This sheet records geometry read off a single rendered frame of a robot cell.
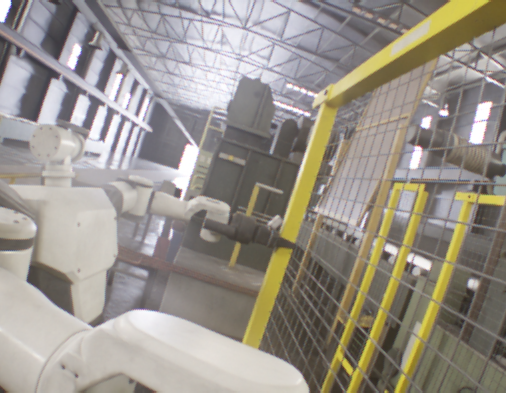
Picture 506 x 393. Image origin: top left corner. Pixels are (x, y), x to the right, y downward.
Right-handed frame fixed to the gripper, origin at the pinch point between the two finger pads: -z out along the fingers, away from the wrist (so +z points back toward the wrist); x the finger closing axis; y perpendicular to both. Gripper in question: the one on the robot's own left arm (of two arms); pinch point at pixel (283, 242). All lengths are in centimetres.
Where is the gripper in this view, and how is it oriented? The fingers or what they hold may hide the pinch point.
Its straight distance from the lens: 135.5
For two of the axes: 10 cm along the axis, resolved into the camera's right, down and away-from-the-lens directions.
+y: 3.1, -9.5, 0.0
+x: 1.1, 0.4, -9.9
